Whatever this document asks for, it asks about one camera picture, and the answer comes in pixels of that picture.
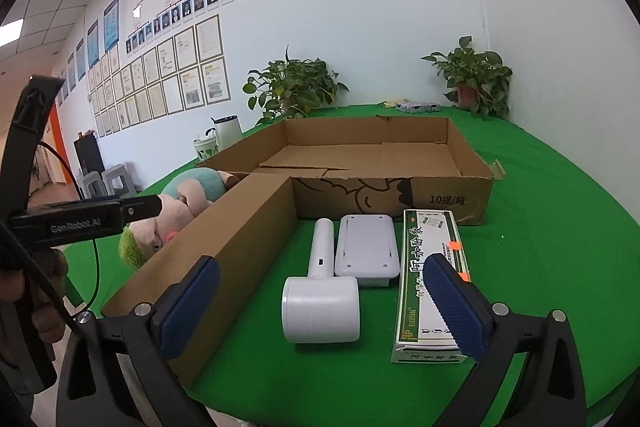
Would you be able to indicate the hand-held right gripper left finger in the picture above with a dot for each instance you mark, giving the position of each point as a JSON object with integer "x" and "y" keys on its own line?
{"x": 192, "y": 307}

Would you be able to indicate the green plant in red pot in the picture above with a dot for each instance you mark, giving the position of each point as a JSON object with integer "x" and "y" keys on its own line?
{"x": 475, "y": 72}

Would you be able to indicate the grey plastic stool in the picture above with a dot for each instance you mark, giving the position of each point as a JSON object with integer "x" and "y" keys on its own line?
{"x": 120, "y": 179}
{"x": 92, "y": 184}

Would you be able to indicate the bushy potted green plant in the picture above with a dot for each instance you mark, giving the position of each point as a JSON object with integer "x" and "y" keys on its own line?
{"x": 292, "y": 82}

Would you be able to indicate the white handheld device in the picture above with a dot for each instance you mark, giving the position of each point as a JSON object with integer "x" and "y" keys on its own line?
{"x": 320, "y": 307}

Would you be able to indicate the black cabinet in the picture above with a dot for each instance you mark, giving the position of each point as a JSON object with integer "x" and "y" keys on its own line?
{"x": 89, "y": 157}

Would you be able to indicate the green patterned white cup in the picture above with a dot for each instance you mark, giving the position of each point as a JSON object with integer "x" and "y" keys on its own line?
{"x": 206, "y": 151}

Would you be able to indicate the blue patterned tissue packet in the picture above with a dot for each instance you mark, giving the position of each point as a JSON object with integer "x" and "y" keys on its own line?
{"x": 417, "y": 107}

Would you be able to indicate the white kettle with black lid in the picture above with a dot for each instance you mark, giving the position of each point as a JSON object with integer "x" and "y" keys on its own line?
{"x": 227, "y": 134}

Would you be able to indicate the green and white medicine box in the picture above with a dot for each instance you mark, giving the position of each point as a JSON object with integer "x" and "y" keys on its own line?
{"x": 420, "y": 257}

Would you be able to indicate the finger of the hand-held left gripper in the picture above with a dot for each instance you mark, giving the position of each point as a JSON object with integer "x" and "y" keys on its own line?
{"x": 142, "y": 208}

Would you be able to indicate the small yellow packet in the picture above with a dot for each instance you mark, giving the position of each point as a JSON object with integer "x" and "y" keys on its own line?
{"x": 387, "y": 103}

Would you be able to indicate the pink plush pig toy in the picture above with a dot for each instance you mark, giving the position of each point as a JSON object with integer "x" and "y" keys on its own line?
{"x": 170, "y": 212}

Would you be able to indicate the blue notice board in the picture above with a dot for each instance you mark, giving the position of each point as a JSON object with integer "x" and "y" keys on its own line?
{"x": 93, "y": 44}
{"x": 112, "y": 24}

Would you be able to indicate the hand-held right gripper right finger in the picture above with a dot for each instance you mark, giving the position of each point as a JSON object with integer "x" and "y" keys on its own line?
{"x": 455, "y": 307}

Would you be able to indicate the person's left hand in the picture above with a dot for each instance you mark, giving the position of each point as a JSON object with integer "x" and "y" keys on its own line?
{"x": 50, "y": 327}

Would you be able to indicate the white rectangular device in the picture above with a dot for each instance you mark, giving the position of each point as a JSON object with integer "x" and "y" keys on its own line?
{"x": 365, "y": 247}

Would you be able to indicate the wall of framed certificates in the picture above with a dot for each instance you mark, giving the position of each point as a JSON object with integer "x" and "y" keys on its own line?
{"x": 175, "y": 77}

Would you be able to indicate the large cardboard box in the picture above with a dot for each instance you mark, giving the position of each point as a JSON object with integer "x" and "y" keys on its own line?
{"x": 350, "y": 157}

